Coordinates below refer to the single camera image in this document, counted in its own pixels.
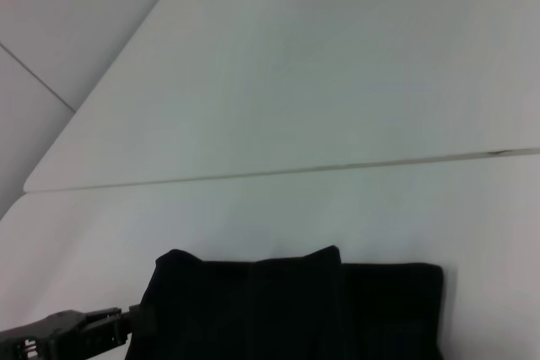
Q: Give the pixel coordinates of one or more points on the black shirt with pink print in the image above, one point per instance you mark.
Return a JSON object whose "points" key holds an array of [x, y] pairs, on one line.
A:
{"points": [[295, 313]]}

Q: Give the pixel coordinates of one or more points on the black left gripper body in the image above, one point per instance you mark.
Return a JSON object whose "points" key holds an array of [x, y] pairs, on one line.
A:
{"points": [[42, 334]]}

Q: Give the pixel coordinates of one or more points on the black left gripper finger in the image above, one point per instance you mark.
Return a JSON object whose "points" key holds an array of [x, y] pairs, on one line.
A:
{"points": [[109, 324]]}

